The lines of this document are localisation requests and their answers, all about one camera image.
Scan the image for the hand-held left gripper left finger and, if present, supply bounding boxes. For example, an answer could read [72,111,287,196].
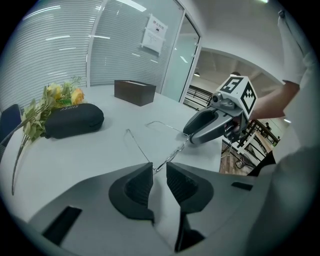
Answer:
[26,161,174,256]

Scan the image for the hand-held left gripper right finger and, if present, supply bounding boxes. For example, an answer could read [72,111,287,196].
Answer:
[166,161,270,253]

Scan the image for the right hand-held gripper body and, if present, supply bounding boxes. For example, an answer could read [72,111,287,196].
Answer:
[211,75,259,148]

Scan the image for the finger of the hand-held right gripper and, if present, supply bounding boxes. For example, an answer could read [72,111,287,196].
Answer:
[189,115,236,146]
[182,106,226,136]

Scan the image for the thin metal frame glasses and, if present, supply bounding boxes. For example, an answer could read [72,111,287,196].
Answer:
[123,120,192,174]

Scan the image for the person's right forearm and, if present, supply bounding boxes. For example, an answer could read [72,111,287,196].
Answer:
[248,80,301,121]

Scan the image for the black fabric glasses case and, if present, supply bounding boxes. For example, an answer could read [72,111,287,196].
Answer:
[44,102,105,140]

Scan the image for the black metal railing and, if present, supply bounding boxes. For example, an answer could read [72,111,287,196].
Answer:
[184,84,214,112]

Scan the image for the person's black trousers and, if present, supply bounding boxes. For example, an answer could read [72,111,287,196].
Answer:
[246,149,277,177]

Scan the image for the glass door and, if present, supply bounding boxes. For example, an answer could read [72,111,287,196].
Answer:
[161,13,202,103]

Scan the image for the dark wooden box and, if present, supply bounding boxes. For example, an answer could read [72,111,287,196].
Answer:
[113,79,157,107]

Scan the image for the person's white shirt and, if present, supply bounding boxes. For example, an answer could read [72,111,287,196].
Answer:
[249,9,320,251]

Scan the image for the white paper notice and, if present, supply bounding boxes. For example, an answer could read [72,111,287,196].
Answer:
[139,13,169,57]

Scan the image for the yellow artificial flower bouquet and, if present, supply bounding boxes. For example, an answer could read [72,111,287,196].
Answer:
[10,75,87,196]

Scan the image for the blue chair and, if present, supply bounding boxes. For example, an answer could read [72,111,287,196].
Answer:
[0,103,24,149]

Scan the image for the black cable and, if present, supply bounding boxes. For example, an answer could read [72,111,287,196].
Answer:
[220,139,253,170]

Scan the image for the white frame stand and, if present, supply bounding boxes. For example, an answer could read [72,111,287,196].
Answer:
[236,119,278,167]

